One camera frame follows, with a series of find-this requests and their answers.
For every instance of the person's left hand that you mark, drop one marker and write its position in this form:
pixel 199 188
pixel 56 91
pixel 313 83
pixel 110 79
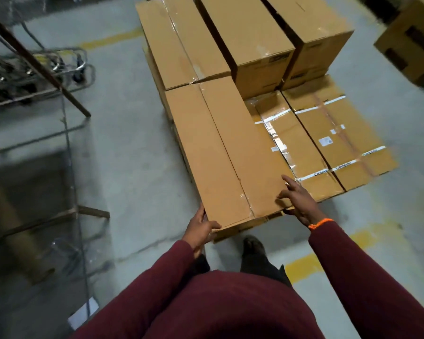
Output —
pixel 197 231

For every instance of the person's right hand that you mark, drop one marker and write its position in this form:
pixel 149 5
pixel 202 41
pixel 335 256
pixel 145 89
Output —
pixel 302 204

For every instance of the person's left thumb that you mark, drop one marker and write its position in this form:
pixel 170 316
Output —
pixel 213 226

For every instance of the person's right thumb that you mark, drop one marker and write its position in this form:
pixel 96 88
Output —
pixel 283 202

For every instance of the long plain cardboard box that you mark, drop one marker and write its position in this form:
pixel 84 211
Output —
pixel 226 151

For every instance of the person's right forearm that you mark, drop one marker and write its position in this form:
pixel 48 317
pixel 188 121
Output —
pixel 367 289

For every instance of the person's left forearm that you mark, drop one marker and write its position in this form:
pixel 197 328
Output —
pixel 145 296

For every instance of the orange wristband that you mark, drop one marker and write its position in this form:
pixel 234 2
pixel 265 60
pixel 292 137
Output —
pixel 319 223

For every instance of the person's dark shoe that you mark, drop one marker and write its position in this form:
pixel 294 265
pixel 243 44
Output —
pixel 253 245

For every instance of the cardboard box with shiny tape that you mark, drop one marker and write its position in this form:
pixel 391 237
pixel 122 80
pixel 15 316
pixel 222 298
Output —
pixel 300 148

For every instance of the person's dark trouser leg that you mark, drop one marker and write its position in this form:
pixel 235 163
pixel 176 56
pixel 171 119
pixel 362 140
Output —
pixel 263 268

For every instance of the person's maroon sweater torso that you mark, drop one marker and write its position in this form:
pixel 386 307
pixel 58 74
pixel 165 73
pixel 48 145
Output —
pixel 233 307

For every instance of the cardboard box with white label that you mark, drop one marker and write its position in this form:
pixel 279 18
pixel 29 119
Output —
pixel 342 137

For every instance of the white paper sheet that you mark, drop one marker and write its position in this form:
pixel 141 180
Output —
pixel 83 314

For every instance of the tall cardboard box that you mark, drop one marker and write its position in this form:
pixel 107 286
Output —
pixel 311 28
pixel 249 42

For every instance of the wide taped cardboard box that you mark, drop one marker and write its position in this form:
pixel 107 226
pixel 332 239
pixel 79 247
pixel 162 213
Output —
pixel 178 42

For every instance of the brown cardboard tube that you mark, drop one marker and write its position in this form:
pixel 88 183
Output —
pixel 14 225

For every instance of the cardboard box with dark print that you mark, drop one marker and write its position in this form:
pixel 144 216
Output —
pixel 410 42

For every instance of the low metal frame bar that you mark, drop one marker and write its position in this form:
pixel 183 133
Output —
pixel 56 218

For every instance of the brown metal frame bar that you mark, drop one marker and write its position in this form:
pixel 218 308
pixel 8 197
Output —
pixel 39 63

